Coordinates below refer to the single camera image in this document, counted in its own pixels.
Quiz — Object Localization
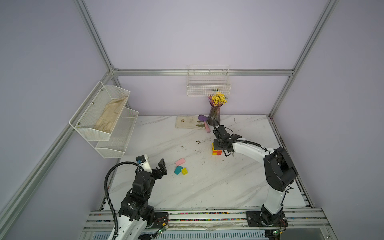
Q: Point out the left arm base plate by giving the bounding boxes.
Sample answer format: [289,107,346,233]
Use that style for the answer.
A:
[150,212,169,229]

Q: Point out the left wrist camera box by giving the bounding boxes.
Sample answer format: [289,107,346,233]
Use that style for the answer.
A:
[136,154,152,173]

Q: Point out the upper white mesh shelf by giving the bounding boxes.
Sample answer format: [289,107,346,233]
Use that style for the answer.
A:
[69,82,130,142]

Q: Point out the white wire wall basket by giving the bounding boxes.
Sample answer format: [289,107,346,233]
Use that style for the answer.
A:
[187,65,232,97]

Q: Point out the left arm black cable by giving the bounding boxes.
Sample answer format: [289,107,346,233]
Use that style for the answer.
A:
[103,161,139,240]

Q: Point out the yellow arch wood block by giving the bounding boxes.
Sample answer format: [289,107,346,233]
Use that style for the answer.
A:
[212,144,217,155]

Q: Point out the purple glass vase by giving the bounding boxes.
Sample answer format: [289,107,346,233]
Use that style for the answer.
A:
[208,101,222,127]

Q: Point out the aluminium front rail frame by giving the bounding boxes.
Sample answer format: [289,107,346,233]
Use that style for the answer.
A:
[78,208,338,240]

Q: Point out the yellow artificial flowers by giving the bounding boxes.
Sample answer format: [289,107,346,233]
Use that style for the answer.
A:
[209,92,228,107]

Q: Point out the purple pink toy knife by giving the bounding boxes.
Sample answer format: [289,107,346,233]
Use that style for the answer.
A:
[198,115,211,133]

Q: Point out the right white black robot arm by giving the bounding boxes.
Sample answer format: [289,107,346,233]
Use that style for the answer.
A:
[213,120,298,227]

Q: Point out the beige cloth in shelf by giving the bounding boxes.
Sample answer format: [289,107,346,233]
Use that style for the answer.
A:
[94,97,128,134]

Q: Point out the lower white mesh shelf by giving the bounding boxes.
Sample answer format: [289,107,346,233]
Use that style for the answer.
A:
[94,108,139,159]

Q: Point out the teal wood block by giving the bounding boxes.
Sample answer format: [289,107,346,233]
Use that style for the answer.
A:
[174,166,183,175]

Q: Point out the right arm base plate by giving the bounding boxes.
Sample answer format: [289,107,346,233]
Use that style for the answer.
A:
[246,211,288,228]

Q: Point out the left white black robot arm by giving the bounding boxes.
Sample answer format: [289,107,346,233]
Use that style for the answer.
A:
[104,155,169,240]

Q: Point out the pink wood block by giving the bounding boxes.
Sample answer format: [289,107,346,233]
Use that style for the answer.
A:
[175,158,186,166]

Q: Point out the white mesh shelf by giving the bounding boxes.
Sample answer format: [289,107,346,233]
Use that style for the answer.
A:
[94,108,139,159]
[69,82,130,142]

